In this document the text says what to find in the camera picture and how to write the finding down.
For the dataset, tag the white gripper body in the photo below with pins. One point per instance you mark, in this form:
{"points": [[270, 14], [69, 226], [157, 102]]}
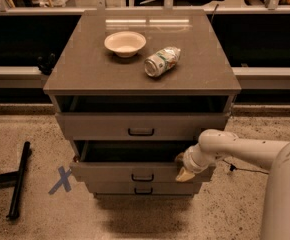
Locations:
{"points": [[192, 164]]}

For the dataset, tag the grey drawer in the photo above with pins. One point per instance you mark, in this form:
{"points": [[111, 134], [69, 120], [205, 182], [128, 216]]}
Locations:
{"points": [[129, 161], [138, 126], [125, 188]]}

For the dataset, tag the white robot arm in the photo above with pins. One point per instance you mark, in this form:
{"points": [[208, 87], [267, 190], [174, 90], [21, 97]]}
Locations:
{"points": [[273, 156]]}

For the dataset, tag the grey drawer cabinet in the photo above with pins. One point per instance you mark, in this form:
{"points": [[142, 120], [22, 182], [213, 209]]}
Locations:
{"points": [[89, 78]]}

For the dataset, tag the grey bottom drawer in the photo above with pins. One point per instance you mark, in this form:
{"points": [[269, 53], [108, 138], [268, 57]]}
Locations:
{"points": [[125, 188]]}

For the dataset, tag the grey top drawer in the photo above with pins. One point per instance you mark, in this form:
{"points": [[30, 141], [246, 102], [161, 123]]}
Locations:
{"points": [[138, 126]]}

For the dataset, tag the crushed soda can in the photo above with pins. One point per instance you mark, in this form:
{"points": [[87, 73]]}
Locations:
{"points": [[161, 61]]}

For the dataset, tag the blue tape cross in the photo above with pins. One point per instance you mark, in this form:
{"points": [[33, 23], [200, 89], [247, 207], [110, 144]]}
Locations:
{"points": [[63, 181]]}

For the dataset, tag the white paper bowl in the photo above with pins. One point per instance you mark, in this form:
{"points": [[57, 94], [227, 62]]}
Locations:
{"points": [[125, 44]]}

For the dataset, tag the black stand base left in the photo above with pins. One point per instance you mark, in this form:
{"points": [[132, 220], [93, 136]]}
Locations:
{"points": [[15, 179]]}

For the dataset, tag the black clamp on rail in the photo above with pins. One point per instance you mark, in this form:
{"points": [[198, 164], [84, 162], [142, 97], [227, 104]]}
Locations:
{"points": [[46, 65]]}

